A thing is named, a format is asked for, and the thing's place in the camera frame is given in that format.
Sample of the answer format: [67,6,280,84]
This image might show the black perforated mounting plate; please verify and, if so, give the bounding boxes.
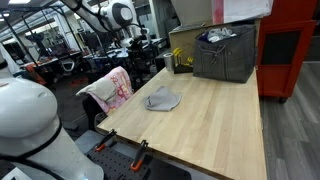
[86,146,192,180]

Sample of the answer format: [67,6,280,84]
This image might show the grey cloth under towel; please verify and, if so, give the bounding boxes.
[144,86,182,111]

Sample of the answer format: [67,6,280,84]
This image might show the white towel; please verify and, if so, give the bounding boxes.
[76,77,117,101]

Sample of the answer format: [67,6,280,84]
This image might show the red metal cabinet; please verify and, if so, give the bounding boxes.
[257,0,318,103]

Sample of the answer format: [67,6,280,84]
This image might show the black office chair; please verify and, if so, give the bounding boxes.
[82,95,107,131]

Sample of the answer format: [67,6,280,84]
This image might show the orange black clamp far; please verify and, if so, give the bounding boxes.
[130,140,148,172]

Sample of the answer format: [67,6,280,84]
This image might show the yellow flowers in black tray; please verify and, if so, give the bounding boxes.
[173,48,194,74]

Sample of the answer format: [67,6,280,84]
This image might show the white clothes in basket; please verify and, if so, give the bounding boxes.
[199,28,236,43]

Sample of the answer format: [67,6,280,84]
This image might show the dark grey fabric basket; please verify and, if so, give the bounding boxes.
[193,25,256,83]

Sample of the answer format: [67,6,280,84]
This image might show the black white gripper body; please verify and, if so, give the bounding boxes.
[118,25,150,48]

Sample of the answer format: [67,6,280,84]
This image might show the pink patterned jersey blanket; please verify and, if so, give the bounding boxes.
[86,66,133,114]

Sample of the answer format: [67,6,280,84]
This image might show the orange black clamp near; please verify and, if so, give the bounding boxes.
[95,129,117,152]

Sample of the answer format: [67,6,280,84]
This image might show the cardboard box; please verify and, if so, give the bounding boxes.
[169,19,260,60]

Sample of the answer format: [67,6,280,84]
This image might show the orange black clamp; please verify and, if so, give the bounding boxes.
[95,129,117,152]
[130,140,148,172]

